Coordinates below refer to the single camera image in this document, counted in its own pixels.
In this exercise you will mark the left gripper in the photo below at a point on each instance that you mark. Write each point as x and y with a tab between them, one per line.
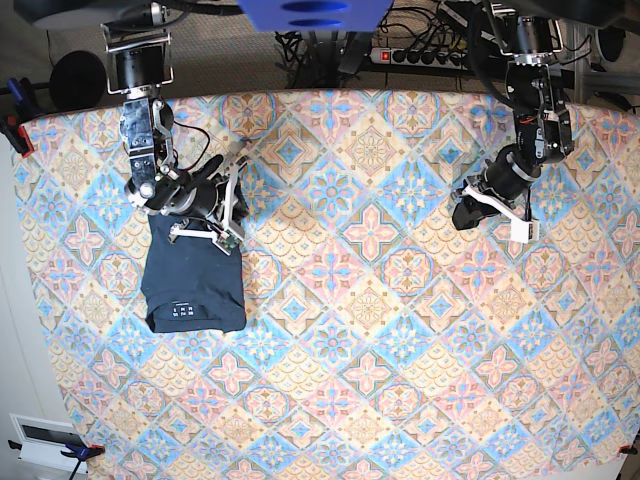
468	213

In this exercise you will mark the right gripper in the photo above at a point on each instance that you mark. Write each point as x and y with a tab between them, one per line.
213	205

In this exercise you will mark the dark navy t-shirt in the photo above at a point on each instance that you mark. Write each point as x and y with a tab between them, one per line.
191	285

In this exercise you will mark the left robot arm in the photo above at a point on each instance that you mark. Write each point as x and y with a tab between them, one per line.
527	34

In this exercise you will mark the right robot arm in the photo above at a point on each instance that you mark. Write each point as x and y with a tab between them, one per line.
138	46

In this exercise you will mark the patterned colourful tablecloth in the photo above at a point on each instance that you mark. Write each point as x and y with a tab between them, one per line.
381	342

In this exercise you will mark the white power strip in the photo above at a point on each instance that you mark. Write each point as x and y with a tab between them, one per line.
416	58

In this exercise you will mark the black round stool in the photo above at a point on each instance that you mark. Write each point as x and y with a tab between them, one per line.
77	81

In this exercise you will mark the upper left table clamp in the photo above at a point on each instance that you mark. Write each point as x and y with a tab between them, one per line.
12	119

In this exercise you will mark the table clamp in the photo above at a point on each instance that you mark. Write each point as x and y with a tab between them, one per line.
75	452
12	119

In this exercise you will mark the lower left table clamp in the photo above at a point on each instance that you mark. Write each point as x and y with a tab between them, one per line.
75	452

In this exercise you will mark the lower right orange clamp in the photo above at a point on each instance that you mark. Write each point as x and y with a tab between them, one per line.
628	450

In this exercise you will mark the aluminium frame post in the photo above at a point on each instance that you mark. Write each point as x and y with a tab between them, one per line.
602	62

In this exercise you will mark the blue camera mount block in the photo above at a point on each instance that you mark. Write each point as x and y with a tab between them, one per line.
315	15

